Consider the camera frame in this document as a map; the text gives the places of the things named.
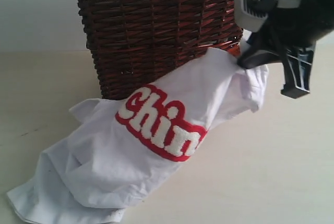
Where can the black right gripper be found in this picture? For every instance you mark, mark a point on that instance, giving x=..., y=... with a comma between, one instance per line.
x=289, y=37

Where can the white t-shirt red lettering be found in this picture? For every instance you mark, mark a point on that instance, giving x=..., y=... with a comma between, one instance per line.
x=123, y=150

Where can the dark red wicker basket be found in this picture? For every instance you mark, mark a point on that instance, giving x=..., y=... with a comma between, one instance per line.
x=135, y=42

